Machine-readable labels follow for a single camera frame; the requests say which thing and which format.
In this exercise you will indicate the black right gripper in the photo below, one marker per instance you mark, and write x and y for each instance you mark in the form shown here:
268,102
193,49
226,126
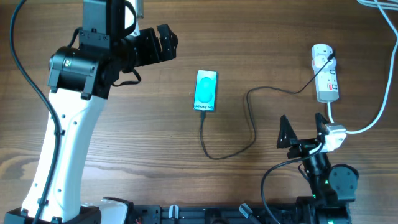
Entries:
302,145

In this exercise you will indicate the blue screen smartphone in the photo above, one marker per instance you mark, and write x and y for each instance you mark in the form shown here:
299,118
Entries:
205,90

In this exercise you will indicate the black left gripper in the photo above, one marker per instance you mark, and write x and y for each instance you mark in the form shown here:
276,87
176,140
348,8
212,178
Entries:
153,55

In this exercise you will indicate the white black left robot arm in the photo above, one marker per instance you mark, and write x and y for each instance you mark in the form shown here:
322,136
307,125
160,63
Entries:
81,75

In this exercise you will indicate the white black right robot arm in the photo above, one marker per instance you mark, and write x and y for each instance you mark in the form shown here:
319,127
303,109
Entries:
333,186

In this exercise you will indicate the white power strip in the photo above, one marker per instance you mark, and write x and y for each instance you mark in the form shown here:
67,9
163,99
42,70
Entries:
324,67

